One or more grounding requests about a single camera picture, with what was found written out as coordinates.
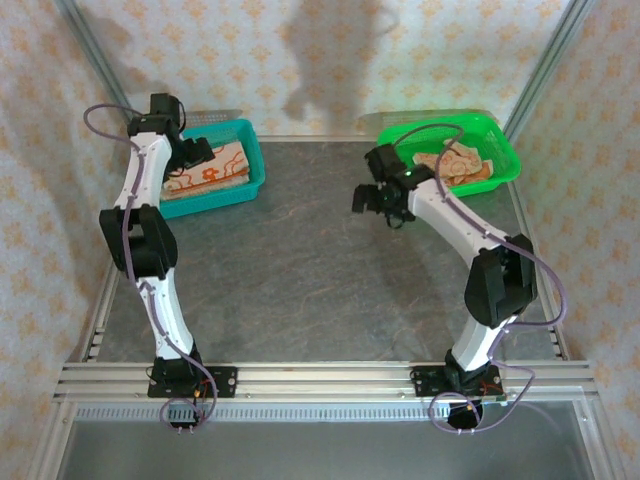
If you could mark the green plastic basket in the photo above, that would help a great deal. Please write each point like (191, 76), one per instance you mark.
(505, 150)

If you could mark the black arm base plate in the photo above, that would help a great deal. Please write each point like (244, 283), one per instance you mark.
(225, 382)
(425, 382)

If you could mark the orange towel white rabbit print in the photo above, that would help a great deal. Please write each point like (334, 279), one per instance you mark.
(460, 165)

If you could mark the aluminium table edge rail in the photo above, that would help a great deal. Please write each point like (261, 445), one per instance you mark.
(320, 138)

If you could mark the grey metal lower panel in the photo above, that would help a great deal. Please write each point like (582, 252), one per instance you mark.
(325, 450)

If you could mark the teal plastic basket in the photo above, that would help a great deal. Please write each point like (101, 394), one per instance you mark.
(235, 200)

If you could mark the long aluminium mounting rail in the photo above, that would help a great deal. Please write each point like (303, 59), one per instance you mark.
(325, 380)

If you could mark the aluminium frame post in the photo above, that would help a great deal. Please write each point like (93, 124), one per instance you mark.
(540, 70)
(95, 55)

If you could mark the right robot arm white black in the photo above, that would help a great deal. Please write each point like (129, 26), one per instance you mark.
(450, 210)

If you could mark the small green circuit board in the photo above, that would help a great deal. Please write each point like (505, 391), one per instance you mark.
(495, 398)

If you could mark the white towel orange flower outlines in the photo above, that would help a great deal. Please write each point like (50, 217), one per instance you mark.
(220, 170)

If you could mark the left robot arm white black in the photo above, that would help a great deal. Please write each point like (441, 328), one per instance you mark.
(150, 165)

